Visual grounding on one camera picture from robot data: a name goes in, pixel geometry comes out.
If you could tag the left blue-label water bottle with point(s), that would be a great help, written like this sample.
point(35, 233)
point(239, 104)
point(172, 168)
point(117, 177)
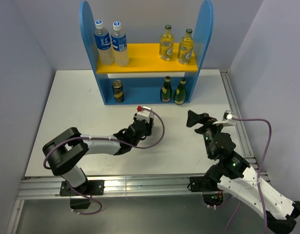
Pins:
point(103, 42)

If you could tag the clear soda bottle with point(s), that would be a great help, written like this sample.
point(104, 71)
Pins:
point(186, 47)
point(166, 43)

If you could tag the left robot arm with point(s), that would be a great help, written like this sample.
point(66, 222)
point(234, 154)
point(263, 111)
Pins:
point(63, 161)

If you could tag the aluminium front rail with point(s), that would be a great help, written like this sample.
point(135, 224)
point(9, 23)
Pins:
point(49, 187)

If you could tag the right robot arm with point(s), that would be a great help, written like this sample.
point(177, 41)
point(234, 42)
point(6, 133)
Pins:
point(234, 175)

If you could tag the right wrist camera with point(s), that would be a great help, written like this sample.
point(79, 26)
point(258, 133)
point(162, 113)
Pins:
point(227, 120)

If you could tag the green glass bottle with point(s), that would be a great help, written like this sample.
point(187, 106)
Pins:
point(166, 90)
point(180, 92)

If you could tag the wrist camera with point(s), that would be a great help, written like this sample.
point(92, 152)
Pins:
point(227, 120)
point(144, 113)

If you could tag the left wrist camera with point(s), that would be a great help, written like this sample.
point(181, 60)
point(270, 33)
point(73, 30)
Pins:
point(144, 113)

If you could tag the black drink can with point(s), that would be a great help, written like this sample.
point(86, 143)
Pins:
point(117, 88)

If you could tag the blue and yellow shelf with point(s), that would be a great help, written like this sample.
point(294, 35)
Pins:
point(143, 78)

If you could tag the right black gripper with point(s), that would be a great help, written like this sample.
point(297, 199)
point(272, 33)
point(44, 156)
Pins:
point(193, 117)

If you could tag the right blue-label water bottle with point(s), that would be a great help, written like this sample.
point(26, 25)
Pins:
point(119, 43)

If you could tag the blue-label water bottle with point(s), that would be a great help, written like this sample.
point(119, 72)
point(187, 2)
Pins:
point(119, 43)
point(103, 42)

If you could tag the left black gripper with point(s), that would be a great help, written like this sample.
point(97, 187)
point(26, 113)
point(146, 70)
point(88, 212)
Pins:
point(149, 127)

